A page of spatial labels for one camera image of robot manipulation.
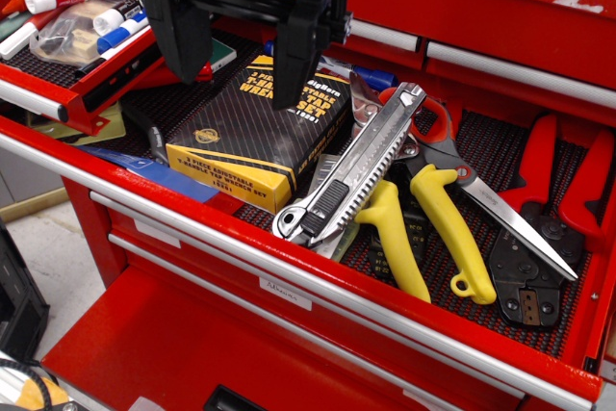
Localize black box on floor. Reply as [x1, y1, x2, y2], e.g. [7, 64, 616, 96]
[1, 222, 50, 361]

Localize black handled tool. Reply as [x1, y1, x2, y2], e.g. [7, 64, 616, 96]
[121, 103, 169, 167]

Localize red handled scissors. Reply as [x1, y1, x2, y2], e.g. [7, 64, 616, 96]
[398, 85, 578, 281]

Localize silver box cutter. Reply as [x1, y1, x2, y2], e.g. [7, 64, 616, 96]
[272, 82, 426, 247]

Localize orange capped marker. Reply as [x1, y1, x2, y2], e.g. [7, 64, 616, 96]
[1, 0, 28, 16]

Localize blue marker in drawer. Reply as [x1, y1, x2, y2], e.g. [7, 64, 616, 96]
[263, 39, 399, 90]

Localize small red upper drawer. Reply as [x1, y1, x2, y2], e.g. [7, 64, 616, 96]
[1, 28, 164, 135]

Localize clear plastic bag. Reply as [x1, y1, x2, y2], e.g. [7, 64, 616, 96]
[29, 0, 117, 66]

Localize black yellow tap wrench box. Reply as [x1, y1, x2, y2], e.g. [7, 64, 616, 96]
[167, 55, 350, 213]

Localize red tool chest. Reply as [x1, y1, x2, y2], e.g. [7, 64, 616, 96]
[1, 0, 615, 410]

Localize white drawer label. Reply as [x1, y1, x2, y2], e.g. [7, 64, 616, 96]
[259, 277, 313, 311]

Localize green white box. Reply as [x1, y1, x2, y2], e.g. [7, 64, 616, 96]
[209, 39, 237, 73]

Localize black white marker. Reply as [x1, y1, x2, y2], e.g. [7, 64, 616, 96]
[92, 0, 142, 37]

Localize blue plastic card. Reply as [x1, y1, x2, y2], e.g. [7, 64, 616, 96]
[79, 145, 218, 203]

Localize red handled crimping tool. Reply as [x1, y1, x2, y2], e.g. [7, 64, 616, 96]
[488, 115, 615, 329]

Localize blue white marker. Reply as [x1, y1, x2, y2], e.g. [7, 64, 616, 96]
[97, 11, 148, 55]

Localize open red main drawer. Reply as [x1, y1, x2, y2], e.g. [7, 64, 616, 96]
[0, 30, 616, 411]

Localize yellow handled tin snips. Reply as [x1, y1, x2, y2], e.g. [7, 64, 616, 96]
[348, 71, 498, 306]

